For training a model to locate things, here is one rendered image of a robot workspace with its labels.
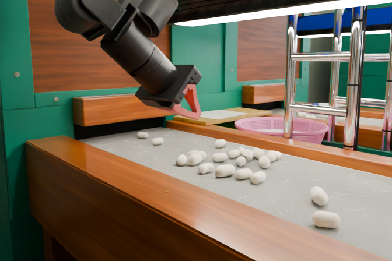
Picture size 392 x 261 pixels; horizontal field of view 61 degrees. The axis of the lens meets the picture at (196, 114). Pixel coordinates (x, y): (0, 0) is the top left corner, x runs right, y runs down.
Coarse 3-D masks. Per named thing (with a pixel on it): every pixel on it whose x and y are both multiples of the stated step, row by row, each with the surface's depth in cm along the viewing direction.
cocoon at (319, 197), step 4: (312, 188) 50; (316, 188) 50; (320, 188) 50; (312, 192) 49; (316, 192) 48; (320, 192) 48; (324, 192) 48; (312, 196) 49; (316, 196) 48; (320, 196) 48; (324, 196) 48; (316, 200) 48; (320, 200) 48; (324, 200) 48; (320, 204) 48
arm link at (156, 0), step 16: (80, 0) 40; (96, 0) 40; (112, 0) 42; (128, 0) 45; (144, 0) 47; (160, 0) 47; (176, 0) 49; (96, 16) 40; (112, 16) 42; (160, 16) 47; (96, 32) 44
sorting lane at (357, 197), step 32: (160, 160) 71; (256, 160) 71; (288, 160) 71; (224, 192) 54; (256, 192) 54; (288, 192) 54; (352, 192) 54; (384, 192) 54; (352, 224) 43; (384, 224) 43; (384, 256) 36
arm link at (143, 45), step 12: (132, 12) 46; (120, 24) 45; (132, 24) 45; (144, 24) 47; (108, 36) 45; (120, 36) 44; (132, 36) 44; (144, 36) 46; (108, 48) 44; (120, 48) 44; (132, 48) 45; (144, 48) 46; (120, 60) 46; (132, 60) 46; (144, 60) 46
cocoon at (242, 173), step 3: (246, 168) 60; (237, 171) 59; (240, 171) 59; (243, 171) 59; (246, 171) 59; (249, 171) 59; (237, 174) 59; (240, 174) 59; (243, 174) 59; (246, 174) 59; (249, 174) 59; (237, 177) 59; (240, 177) 59; (243, 177) 59; (246, 177) 59; (249, 177) 59
